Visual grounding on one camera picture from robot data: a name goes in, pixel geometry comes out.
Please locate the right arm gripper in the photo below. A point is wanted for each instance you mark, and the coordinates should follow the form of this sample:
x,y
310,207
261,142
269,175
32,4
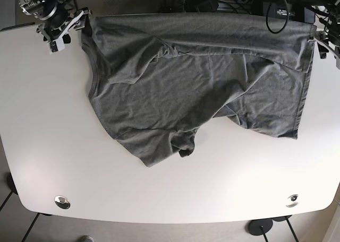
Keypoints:
x,y
53,29

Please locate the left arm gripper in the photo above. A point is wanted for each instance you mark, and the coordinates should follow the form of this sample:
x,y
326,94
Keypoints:
x,y
322,39

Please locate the light grey T-shirt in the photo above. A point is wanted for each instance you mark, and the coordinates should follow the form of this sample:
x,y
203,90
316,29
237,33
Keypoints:
x,y
157,78

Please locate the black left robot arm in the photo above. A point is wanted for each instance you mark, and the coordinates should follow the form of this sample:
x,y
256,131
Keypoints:
x,y
327,12

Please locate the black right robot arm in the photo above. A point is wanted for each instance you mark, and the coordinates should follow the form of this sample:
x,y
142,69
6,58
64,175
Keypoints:
x,y
49,9

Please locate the right metal table grommet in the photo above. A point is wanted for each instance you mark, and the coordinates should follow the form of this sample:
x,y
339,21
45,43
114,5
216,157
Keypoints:
x,y
292,201

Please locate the metal table grommet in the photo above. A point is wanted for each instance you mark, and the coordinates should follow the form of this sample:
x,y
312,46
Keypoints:
x,y
292,201
62,202

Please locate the left metal table grommet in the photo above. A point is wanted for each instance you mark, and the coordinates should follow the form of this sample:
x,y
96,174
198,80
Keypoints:
x,y
62,202

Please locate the black round stand base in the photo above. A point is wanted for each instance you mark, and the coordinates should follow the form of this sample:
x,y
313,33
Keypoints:
x,y
259,227

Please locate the grey sneaker shoe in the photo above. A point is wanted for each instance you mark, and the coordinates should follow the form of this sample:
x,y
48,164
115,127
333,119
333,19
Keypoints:
x,y
86,239

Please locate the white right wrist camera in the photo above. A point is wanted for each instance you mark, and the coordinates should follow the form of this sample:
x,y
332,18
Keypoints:
x,y
56,45

